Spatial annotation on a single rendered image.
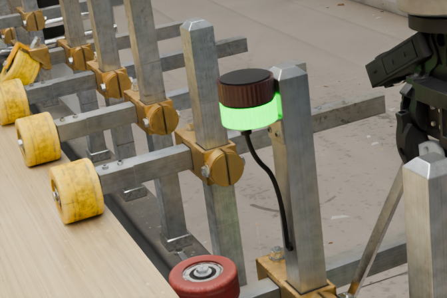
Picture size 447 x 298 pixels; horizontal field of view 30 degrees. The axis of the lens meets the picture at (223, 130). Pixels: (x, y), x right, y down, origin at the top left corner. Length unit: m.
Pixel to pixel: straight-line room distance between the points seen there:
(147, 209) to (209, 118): 0.54
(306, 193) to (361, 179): 2.41
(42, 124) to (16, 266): 0.34
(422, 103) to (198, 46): 0.41
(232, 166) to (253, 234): 1.86
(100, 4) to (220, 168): 0.55
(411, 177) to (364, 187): 2.56
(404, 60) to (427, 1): 0.09
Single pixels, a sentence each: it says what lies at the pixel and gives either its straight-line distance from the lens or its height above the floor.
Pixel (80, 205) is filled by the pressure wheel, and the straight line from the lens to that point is 1.13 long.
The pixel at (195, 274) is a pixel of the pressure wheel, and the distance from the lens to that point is 0.97.
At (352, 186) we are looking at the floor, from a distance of 3.28.
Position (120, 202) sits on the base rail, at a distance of 1.69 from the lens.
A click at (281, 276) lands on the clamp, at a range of 1.02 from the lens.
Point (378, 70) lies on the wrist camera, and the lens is 0.84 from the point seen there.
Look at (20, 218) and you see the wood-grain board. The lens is 1.22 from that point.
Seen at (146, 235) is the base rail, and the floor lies 0.70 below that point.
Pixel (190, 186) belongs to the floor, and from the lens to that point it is 3.43.
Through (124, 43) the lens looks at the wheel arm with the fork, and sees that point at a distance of 1.91.
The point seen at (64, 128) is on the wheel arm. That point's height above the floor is 0.95.
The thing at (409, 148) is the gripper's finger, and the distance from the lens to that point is 0.80.
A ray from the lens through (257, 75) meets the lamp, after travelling 0.87.
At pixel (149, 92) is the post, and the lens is 1.36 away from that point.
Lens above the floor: 1.39
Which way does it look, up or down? 20 degrees down
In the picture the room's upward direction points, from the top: 8 degrees counter-clockwise
